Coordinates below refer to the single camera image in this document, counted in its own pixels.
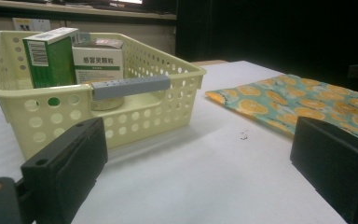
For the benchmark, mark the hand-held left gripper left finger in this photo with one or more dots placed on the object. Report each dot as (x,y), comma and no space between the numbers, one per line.
(65,168)

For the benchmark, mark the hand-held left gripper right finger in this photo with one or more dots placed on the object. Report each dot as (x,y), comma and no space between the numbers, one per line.
(338,161)

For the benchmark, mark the orange print cloth bag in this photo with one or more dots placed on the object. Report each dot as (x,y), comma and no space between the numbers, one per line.
(292,99)

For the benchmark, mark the cream perforated plastic basket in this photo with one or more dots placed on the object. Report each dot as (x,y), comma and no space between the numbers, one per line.
(143,112)

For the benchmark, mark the tall green medicine box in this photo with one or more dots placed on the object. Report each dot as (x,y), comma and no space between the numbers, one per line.
(54,62)

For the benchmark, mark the wide green white medicine box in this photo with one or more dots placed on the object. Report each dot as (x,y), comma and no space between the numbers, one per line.
(98,67)

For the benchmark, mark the white wall socket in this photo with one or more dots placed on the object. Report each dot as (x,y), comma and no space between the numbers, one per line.
(31,24)

